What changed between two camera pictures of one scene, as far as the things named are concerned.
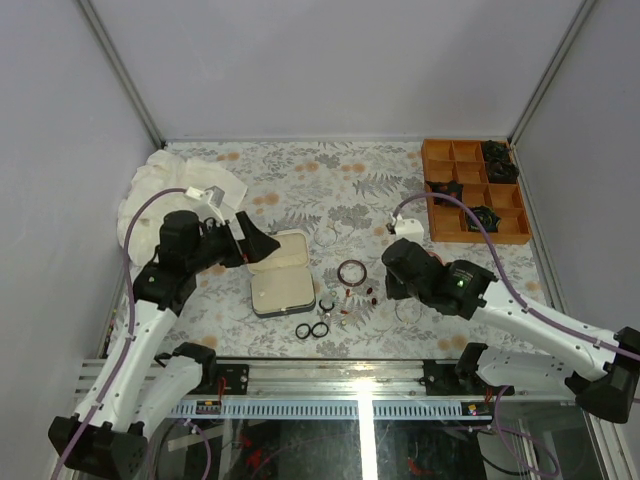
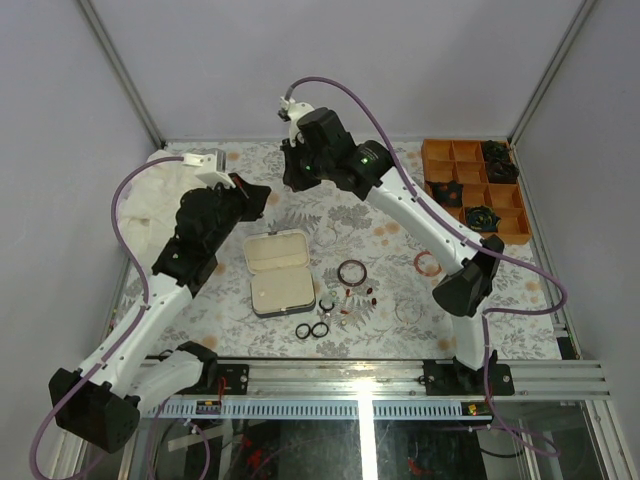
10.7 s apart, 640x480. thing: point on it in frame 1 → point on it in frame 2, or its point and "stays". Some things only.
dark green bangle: [325, 309] stays
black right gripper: [392, 289] → [292, 177]
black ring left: [296, 331] stays
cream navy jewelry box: [283, 285] stays
